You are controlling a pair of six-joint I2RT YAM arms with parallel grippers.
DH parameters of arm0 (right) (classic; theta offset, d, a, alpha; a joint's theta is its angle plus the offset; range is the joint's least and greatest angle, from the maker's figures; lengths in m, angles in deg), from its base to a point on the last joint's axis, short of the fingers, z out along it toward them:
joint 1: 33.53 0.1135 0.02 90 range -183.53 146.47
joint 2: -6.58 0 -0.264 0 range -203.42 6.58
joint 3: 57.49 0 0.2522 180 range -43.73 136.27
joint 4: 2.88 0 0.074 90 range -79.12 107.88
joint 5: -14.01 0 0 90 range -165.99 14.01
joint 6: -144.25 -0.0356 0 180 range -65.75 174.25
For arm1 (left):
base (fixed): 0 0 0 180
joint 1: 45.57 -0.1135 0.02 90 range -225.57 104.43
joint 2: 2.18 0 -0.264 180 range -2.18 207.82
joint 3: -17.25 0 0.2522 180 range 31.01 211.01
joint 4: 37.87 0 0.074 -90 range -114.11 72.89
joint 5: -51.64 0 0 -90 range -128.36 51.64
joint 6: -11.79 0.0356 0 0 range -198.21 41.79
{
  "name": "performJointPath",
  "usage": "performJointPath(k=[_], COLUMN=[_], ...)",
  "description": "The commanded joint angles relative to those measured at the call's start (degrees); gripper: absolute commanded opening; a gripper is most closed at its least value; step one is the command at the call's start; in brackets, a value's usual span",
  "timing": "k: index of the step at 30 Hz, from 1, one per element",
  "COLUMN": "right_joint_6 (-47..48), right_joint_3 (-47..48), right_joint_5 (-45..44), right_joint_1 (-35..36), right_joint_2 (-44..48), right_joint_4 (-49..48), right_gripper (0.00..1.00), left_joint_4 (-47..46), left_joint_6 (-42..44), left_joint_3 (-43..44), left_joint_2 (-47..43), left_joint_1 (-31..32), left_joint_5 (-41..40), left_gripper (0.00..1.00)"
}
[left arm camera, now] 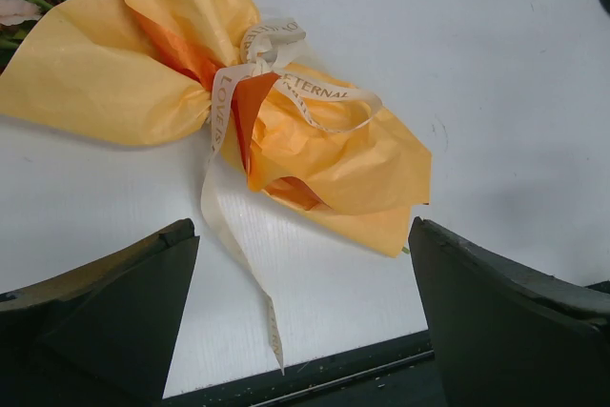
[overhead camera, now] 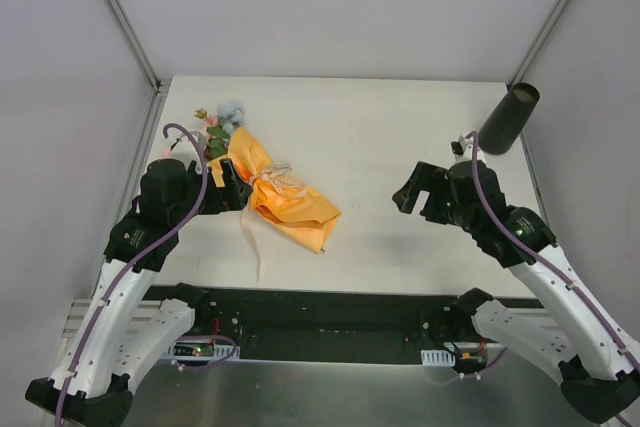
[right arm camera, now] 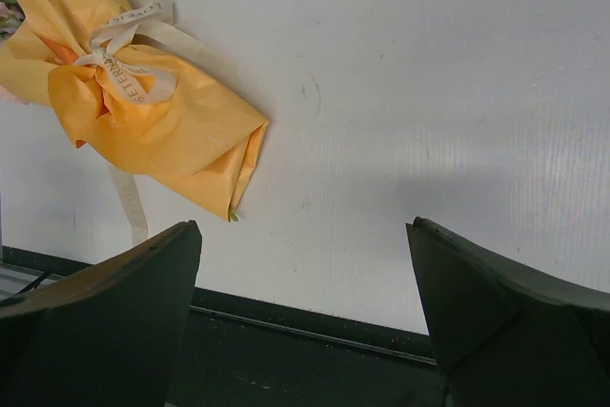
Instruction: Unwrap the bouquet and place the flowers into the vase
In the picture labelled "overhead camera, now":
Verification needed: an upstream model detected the orange paper flower wrapping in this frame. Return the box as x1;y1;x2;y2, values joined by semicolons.
208;127;341;254

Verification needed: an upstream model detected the cream printed ribbon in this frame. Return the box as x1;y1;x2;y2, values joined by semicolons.
240;160;307;279

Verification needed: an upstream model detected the artificial flower bunch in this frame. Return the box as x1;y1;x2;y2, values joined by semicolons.
194;101;245;160

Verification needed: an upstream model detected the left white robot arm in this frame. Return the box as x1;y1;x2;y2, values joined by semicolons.
25;159;251;426

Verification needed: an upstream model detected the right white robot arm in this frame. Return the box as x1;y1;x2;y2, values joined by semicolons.
392;161;639;424

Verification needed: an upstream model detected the dark cylindrical vase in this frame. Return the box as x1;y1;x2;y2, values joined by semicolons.
479;82;540;155

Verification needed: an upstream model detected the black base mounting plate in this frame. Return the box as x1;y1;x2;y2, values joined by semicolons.
144;285;546;363

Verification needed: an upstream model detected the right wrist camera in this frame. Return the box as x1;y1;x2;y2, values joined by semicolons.
450;137;474;164

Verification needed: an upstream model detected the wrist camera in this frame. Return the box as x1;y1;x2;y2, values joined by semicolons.
450;137;474;164
162;131;207;158

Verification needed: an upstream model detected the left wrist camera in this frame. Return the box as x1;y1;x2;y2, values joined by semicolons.
162;131;207;158

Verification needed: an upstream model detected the left aluminium frame post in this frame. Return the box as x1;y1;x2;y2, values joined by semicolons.
103;0;162;93

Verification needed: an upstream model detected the left white cable duct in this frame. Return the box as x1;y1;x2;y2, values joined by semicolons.
160;340;240;364

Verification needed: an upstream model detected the white cable duct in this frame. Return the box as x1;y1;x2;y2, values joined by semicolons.
420;350;456;368
160;340;240;364

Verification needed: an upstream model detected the right white cable duct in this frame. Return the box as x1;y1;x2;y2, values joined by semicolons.
420;350;456;368

